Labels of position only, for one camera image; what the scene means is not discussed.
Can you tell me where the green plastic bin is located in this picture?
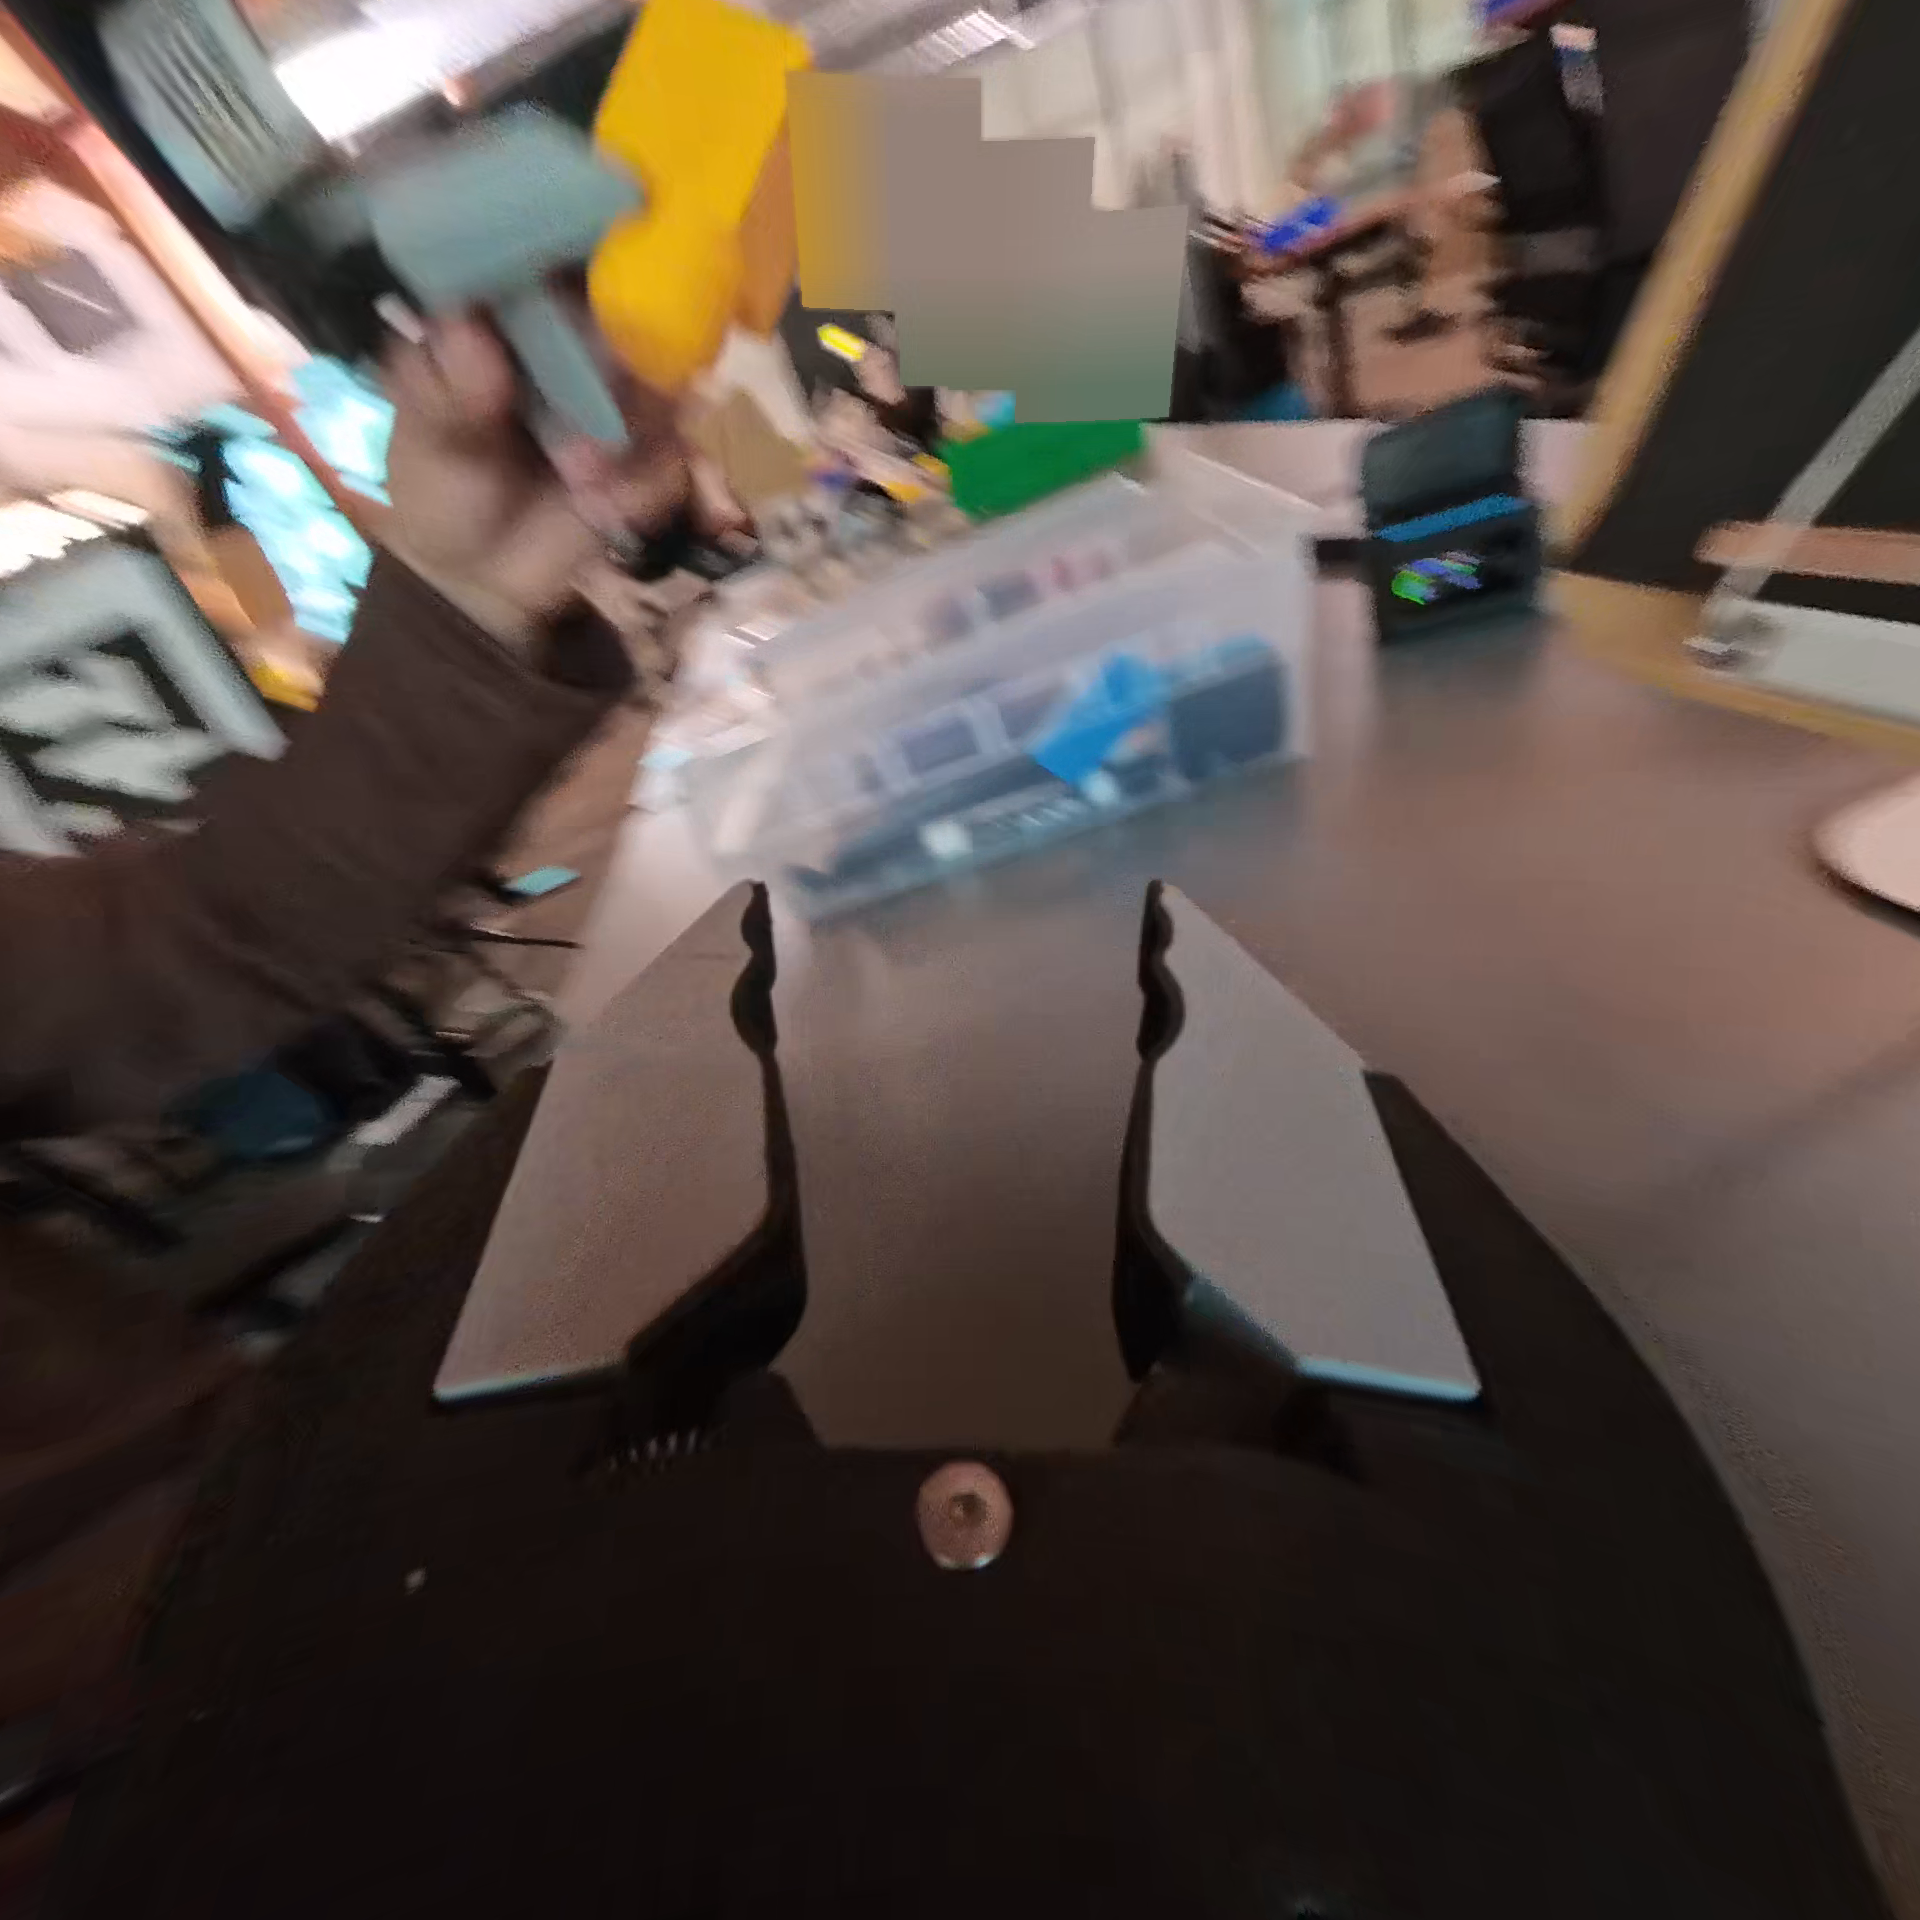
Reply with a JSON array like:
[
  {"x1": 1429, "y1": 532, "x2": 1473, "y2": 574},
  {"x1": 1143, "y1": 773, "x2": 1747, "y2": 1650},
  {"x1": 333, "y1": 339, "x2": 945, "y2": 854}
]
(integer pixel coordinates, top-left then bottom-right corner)
[{"x1": 941, "y1": 420, "x2": 1149, "y2": 520}]

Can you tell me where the black wood-edged display panel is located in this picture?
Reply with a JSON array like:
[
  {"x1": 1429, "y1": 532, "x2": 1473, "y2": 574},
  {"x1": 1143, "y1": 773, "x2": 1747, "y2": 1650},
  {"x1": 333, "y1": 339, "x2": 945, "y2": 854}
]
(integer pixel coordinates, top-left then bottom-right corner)
[{"x1": 1552, "y1": 0, "x2": 1920, "y2": 602}]

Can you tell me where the thin metal wire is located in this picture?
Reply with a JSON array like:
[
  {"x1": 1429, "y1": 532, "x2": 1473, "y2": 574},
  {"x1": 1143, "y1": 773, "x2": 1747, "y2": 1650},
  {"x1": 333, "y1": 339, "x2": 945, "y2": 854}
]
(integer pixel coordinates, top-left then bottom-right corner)
[{"x1": 1769, "y1": 330, "x2": 1920, "y2": 527}]

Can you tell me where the clear plastic bin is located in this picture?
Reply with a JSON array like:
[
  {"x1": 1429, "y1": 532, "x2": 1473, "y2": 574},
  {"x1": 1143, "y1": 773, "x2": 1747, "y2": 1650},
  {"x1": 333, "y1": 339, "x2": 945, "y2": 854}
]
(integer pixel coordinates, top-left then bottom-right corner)
[{"x1": 681, "y1": 478, "x2": 1319, "y2": 922}]

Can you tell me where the blue black whiteboard eraser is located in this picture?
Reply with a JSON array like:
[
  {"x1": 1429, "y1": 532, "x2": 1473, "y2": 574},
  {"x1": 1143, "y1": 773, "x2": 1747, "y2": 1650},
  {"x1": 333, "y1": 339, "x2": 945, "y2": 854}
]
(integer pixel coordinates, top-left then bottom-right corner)
[{"x1": 1178, "y1": 637, "x2": 1296, "y2": 771}]

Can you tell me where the wooden post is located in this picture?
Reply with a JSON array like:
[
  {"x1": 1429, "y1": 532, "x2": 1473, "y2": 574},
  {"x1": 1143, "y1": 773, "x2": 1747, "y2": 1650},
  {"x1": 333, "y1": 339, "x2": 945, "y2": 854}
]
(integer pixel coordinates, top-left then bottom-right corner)
[{"x1": 0, "y1": 29, "x2": 347, "y2": 453}]

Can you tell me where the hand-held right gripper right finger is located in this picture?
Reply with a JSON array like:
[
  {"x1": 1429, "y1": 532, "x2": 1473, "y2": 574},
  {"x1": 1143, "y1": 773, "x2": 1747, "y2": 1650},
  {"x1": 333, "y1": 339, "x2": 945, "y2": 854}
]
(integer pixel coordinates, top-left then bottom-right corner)
[{"x1": 1114, "y1": 882, "x2": 1484, "y2": 1404}]

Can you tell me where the bright paned window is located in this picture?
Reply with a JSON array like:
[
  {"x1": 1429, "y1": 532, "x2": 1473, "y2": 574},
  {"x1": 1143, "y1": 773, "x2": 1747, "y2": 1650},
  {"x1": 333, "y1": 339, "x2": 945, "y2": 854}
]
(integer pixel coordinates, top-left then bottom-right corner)
[{"x1": 195, "y1": 358, "x2": 394, "y2": 647}]

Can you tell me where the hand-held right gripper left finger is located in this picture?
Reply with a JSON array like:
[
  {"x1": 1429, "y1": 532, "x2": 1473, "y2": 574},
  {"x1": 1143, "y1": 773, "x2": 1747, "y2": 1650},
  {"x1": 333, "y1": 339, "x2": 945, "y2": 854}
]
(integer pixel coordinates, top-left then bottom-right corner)
[{"x1": 435, "y1": 882, "x2": 808, "y2": 1404}]

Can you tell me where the yellow toy block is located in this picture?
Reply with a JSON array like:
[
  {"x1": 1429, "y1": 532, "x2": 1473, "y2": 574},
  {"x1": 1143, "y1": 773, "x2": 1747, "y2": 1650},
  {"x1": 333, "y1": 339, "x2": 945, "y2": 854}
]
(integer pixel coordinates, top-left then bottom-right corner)
[{"x1": 589, "y1": 0, "x2": 811, "y2": 395}]

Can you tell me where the black charger with display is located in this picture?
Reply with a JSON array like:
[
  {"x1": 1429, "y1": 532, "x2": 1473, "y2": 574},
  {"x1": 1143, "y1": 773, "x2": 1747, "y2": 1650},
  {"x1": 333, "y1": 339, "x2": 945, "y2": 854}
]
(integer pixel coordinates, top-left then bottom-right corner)
[{"x1": 1319, "y1": 392, "x2": 1547, "y2": 647}]

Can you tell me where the blue foam block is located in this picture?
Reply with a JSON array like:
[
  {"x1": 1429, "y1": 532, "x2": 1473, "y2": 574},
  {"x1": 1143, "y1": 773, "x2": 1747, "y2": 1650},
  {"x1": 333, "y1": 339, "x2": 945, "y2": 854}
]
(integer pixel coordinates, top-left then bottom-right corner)
[{"x1": 1035, "y1": 652, "x2": 1187, "y2": 789}]

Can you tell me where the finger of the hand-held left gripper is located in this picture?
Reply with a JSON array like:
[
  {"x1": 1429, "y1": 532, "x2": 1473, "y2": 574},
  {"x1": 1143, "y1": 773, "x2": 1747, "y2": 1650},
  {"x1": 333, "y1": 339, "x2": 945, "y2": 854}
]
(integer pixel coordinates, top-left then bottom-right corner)
[{"x1": 369, "y1": 111, "x2": 648, "y2": 453}]

